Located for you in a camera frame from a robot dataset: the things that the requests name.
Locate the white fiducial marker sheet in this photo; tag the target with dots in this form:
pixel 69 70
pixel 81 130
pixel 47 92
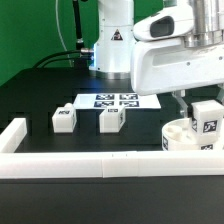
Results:
pixel 129 100

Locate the white U-shaped obstacle fence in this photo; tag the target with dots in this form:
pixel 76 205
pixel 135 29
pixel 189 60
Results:
pixel 14 165

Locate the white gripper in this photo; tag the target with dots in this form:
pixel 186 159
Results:
pixel 161 62

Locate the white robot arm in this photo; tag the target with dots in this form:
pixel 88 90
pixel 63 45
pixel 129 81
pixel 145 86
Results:
pixel 113 50

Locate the white round stool seat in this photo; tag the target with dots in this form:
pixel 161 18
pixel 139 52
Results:
pixel 180 135

